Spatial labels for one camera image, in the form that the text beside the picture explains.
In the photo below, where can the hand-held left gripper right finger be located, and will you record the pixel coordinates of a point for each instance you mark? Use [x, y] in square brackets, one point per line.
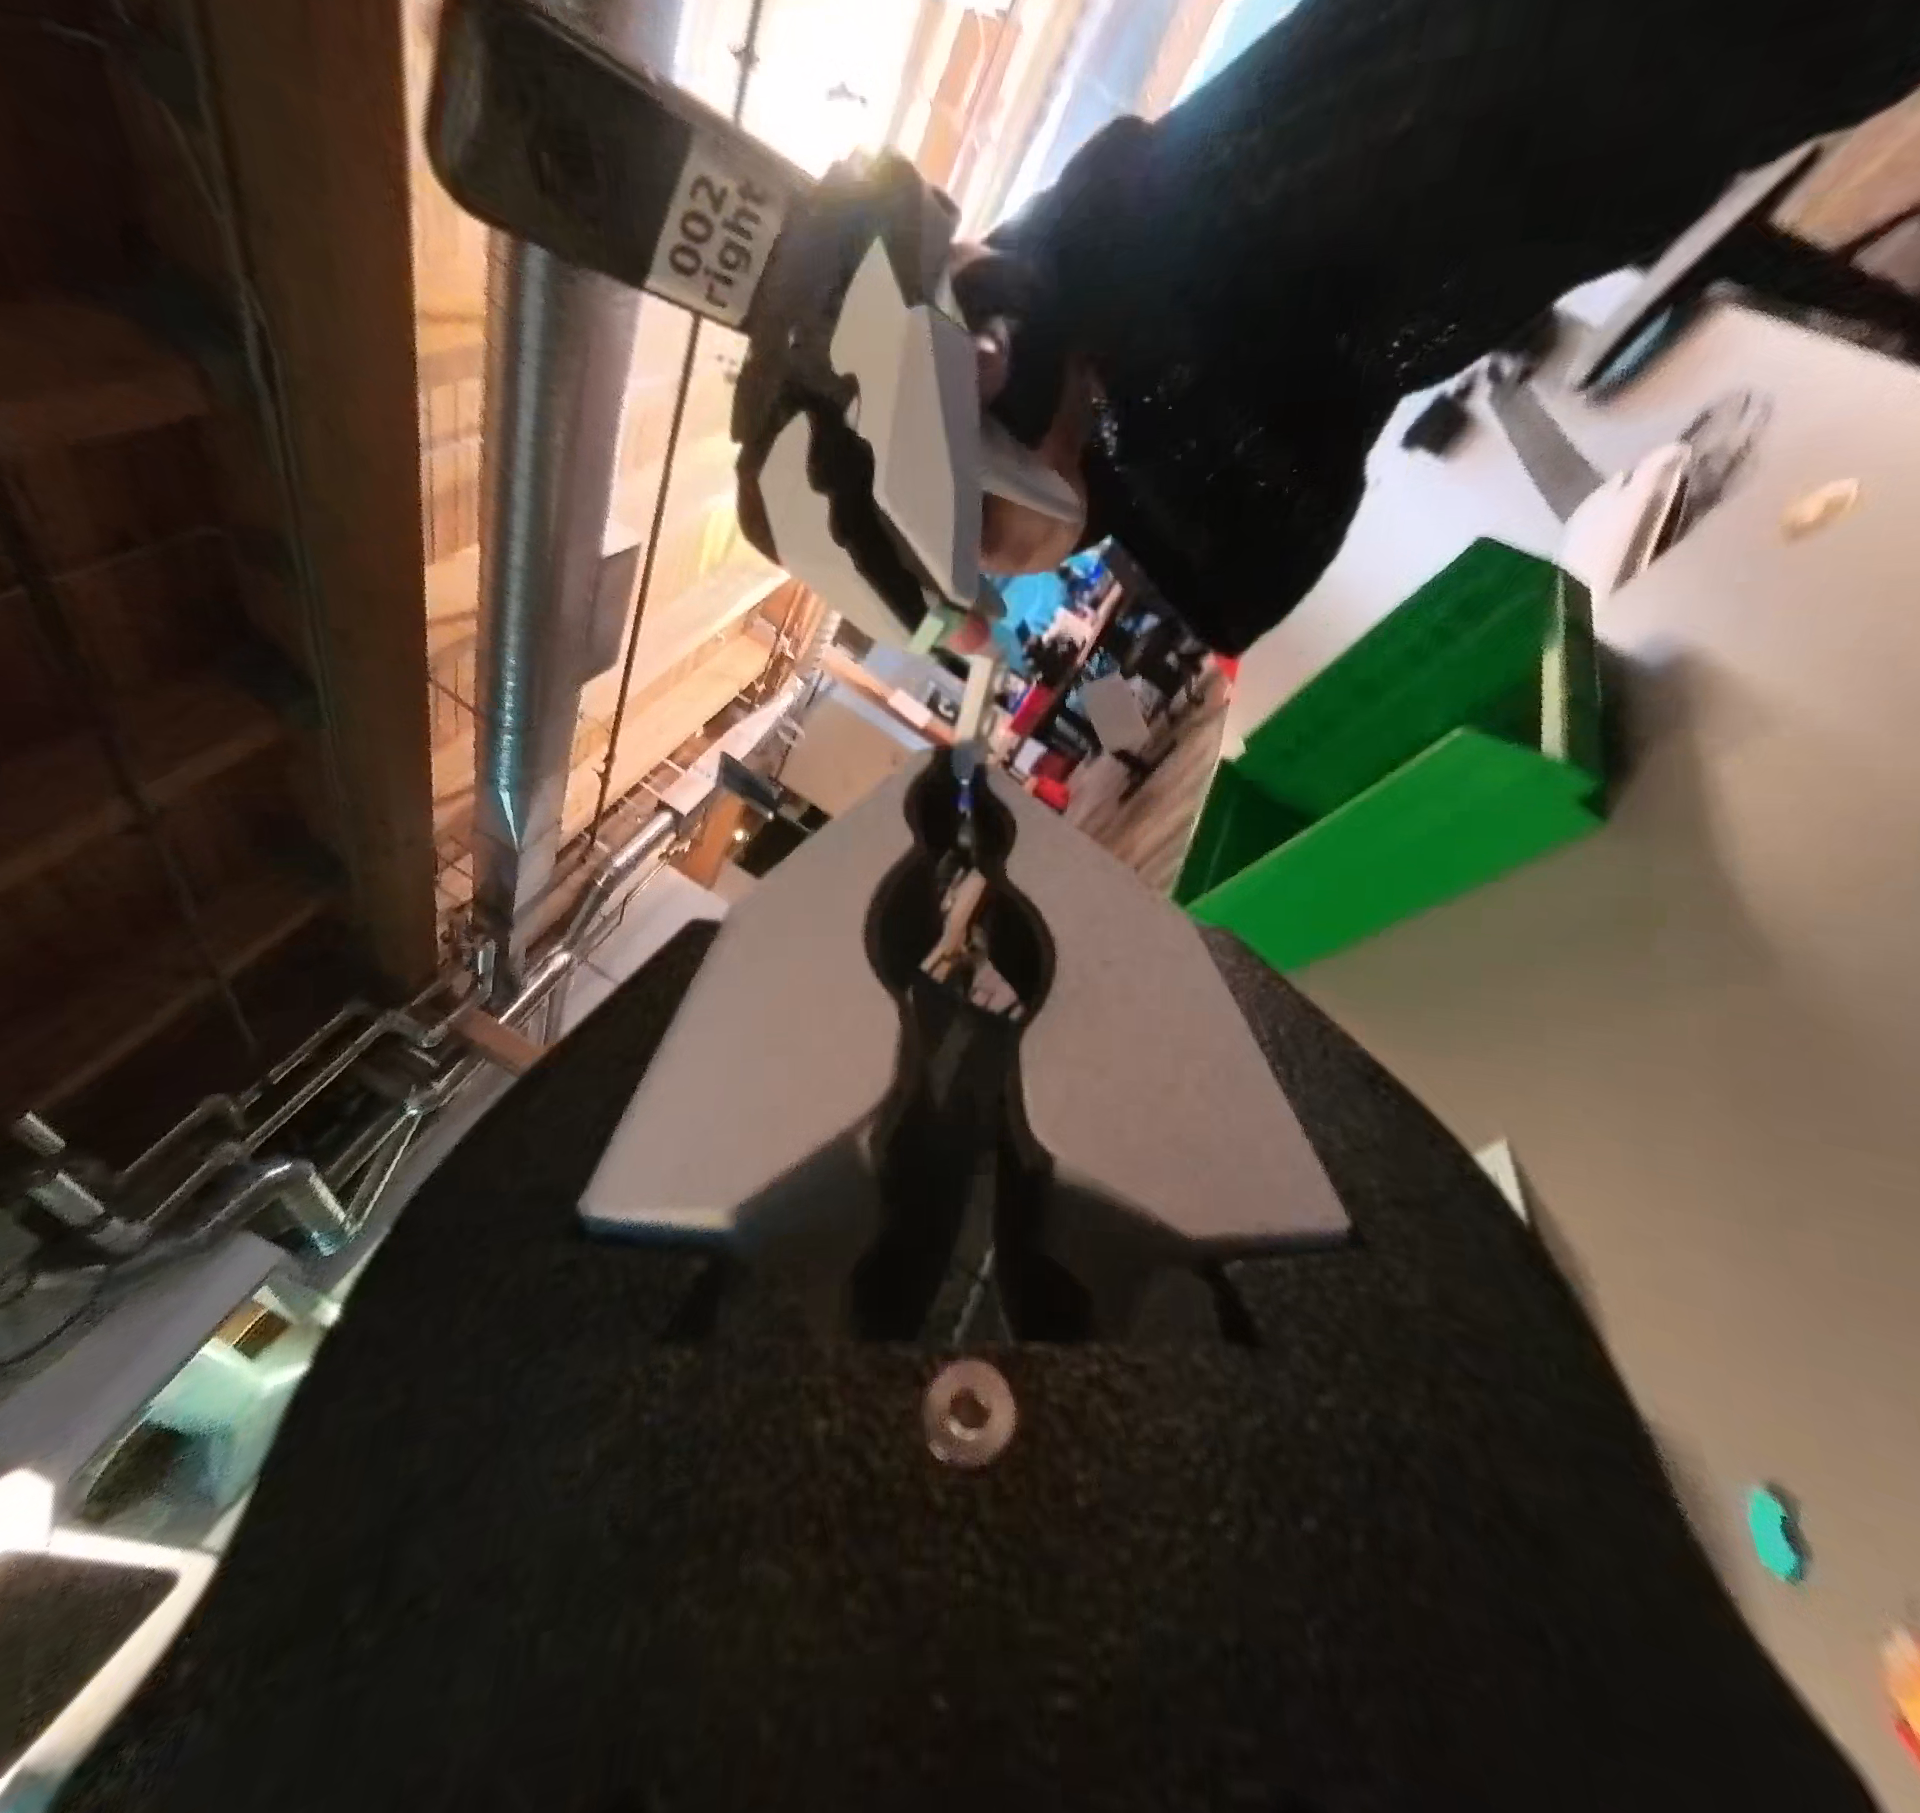
[1171, 1049]

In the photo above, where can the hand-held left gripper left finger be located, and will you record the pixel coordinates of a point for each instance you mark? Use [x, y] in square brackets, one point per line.
[750, 1062]

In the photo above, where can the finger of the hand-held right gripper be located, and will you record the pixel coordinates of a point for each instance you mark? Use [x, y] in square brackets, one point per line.
[789, 492]
[930, 419]

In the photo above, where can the person's right forearm black sleeve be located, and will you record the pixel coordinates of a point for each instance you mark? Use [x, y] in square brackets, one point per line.
[1425, 193]

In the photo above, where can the teal lego piece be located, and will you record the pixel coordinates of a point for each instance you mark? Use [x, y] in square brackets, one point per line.
[1778, 1531]

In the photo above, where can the small beige lego piece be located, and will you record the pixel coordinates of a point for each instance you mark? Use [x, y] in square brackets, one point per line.
[1822, 505]

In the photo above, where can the orange lego piece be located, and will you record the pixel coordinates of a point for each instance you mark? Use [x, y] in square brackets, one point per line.
[1903, 1685]

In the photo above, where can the person's right hand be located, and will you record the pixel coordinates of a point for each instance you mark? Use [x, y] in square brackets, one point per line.
[1034, 541]

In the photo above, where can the green plastic box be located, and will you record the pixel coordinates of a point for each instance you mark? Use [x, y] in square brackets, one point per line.
[1425, 763]

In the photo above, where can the metal pipe rack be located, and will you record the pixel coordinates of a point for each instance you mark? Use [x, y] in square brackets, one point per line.
[300, 1108]

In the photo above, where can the white cup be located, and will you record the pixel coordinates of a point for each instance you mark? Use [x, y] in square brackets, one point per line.
[1642, 505]

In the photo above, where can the grey laptop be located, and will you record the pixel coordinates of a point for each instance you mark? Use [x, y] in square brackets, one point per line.
[1711, 268]

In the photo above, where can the silver metal duct pipe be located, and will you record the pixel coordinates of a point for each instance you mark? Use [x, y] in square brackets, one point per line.
[562, 492]

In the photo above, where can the wooden post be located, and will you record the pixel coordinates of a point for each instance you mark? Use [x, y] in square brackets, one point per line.
[322, 419]

